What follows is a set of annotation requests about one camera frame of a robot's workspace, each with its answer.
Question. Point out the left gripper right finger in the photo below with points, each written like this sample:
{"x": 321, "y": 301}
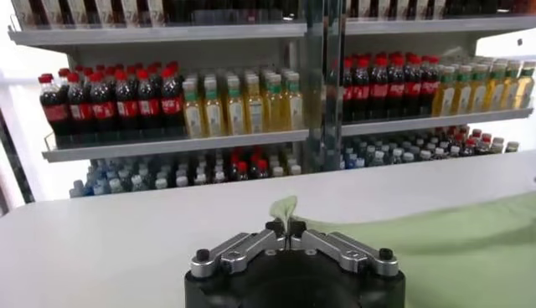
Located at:
{"x": 343, "y": 251}

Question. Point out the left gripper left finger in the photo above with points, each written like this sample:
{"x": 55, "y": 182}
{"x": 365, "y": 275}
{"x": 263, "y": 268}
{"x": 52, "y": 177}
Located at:
{"x": 243, "y": 251}

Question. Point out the light green t-shirt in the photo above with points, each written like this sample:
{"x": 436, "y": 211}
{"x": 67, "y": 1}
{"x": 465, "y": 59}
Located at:
{"x": 460, "y": 251}

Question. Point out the cola bottle red cap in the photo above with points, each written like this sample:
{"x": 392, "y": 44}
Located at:
{"x": 149, "y": 106}
{"x": 429, "y": 88}
{"x": 379, "y": 90}
{"x": 348, "y": 94}
{"x": 54, "y": 111}
{"x": 396, "y": 90}
{"x": 242, "y": 169}
{"x": 127, "y": 107}
{"x": 172, "y": 104}
{"x": 103, "y": 109}
{"x": 262, "y": 167}
{"x": 413, "y": 88}
{"x": 362, "y": 92}
{"x": 80, "y": 109}

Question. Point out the grey metal shelf unit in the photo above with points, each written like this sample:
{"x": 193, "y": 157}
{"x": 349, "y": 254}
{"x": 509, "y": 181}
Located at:
{"x": 167, "y": 146}
{"x": 419, "y": 123}

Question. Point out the dark tea bottle green neck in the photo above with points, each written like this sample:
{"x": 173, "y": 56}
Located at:
{"x": 52, "y": 10}
{"x": 156, "y": 9}
{"x": 77, "y": 10}
{"x": 103, "y": 9}
{"x": 25, "y": 10}
{"x": 129, "y": 9}

